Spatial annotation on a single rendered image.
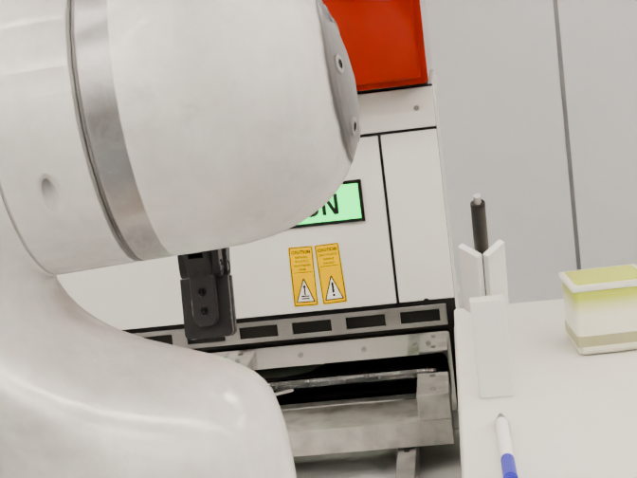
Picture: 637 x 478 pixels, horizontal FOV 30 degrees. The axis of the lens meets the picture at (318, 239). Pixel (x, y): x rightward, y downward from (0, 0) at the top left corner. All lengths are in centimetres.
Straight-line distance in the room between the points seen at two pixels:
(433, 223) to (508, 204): 151
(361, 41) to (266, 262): 28
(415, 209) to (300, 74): 93
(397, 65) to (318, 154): 85
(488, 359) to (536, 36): 186
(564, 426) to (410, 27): 51
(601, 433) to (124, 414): 54
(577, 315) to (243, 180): 72
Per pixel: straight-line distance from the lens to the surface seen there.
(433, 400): 125
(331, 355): 138
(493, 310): 101
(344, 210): 135
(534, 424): 96
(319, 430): 127
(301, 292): 137
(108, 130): 43
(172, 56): 42
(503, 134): 283
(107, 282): 142
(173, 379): 47
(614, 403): 100
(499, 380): 103
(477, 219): 97
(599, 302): 112
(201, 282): 77
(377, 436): 127
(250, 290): 138
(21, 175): 44
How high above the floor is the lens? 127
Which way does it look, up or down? 9 degrees down
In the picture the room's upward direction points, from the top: 7 degrees counter-clockwise
